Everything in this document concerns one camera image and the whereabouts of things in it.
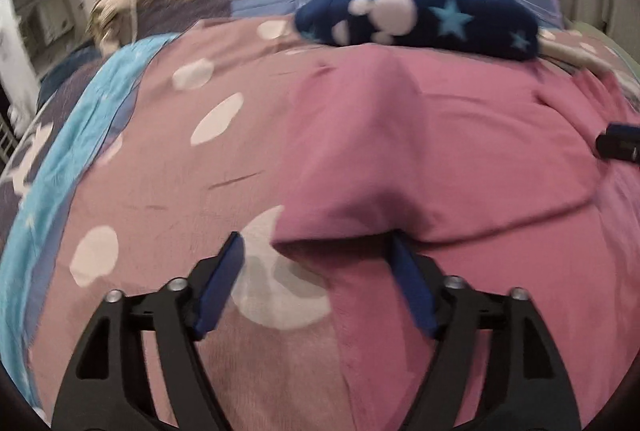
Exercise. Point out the navy star fleece garment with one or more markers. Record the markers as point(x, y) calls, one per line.
point(502, 29)

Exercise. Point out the blue patterned bed sheet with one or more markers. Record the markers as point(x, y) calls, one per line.
point(27, 259)

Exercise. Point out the pink polka dot duvet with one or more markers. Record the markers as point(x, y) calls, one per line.
point(200, 158)

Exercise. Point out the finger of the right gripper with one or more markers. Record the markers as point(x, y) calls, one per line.
point(619, 142)

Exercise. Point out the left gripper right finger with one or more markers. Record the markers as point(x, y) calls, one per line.
point(495, 365)

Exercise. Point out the pink garment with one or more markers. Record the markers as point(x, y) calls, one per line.
point(489, 168)

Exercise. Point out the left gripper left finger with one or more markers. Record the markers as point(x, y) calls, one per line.
point(136, 365)

